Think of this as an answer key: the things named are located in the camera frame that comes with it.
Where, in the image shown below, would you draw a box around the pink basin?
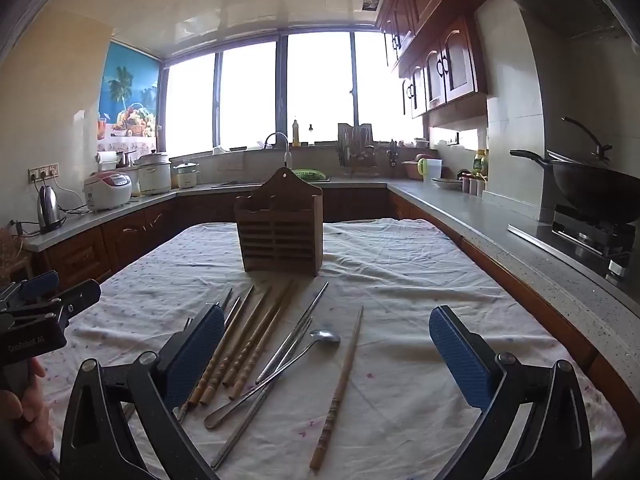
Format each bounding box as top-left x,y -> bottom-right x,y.
401,160 -> 423,181

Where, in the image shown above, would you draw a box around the kitchen faucet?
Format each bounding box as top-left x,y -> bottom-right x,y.
262,132 -> 293,169

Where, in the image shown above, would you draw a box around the seasoning jars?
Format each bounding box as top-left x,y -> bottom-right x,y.
460,174 -> 486,197

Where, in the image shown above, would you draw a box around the green label oil bottle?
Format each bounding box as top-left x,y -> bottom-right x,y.
472,148 -> 488,180

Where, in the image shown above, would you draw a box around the small white pot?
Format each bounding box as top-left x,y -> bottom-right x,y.
174,162 -> 200,190

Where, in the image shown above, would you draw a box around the wooden utensil holder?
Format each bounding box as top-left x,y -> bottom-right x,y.
234,167 -> 323,276

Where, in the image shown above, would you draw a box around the floral white tablecloth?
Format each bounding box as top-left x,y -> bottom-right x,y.
40,219 -> 626,479

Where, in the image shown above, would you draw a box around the metal spoon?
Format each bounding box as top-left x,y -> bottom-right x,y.
204,330 -> 341,430

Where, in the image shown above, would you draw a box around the gas stove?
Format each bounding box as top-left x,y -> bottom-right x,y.
508,205 -> 637,286

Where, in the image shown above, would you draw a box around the white slow cooker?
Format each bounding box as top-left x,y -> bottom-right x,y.
136,151 -> 171,195

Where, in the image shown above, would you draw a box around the tropical fruit poster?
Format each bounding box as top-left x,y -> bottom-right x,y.
98,42 -> 160,159

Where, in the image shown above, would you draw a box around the white green pitcher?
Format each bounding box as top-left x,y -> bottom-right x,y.
416,158 -> 442,183

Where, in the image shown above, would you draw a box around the person's left hand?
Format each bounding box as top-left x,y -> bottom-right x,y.
1,358 -> 54,455

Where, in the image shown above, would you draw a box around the green colander basket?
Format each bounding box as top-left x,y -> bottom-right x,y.
293,168 -> 329,182

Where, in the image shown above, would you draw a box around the white red rice cooker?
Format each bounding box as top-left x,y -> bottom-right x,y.
82,171 -> 131,211

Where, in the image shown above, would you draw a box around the dish drying rack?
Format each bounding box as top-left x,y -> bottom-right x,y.
336,122 -> 378,176

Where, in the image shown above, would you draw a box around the steel electric kettle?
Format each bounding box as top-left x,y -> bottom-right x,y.
37,184 -> 65,234

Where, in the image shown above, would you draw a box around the lone wooden chopstick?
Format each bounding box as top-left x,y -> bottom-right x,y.
309,308 -> 363,471

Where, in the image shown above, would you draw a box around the wall power outlet strip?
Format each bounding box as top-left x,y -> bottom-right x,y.
27,162 -> 60,183

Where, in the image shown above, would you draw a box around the plate on counter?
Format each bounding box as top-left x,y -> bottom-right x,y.
432,178 -> 462,192

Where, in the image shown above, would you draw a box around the black wok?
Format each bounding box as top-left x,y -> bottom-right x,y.
510,116 -> 639,224

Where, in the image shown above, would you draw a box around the yellow bottle on sill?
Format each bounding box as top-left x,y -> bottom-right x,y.
292,119 -> 300,148

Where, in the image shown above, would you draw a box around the paper towel roll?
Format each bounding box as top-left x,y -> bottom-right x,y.
96,151 -> 118,166

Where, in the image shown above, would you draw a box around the wooden upper cabinets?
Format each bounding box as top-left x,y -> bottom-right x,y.
376,0 -> 488,129

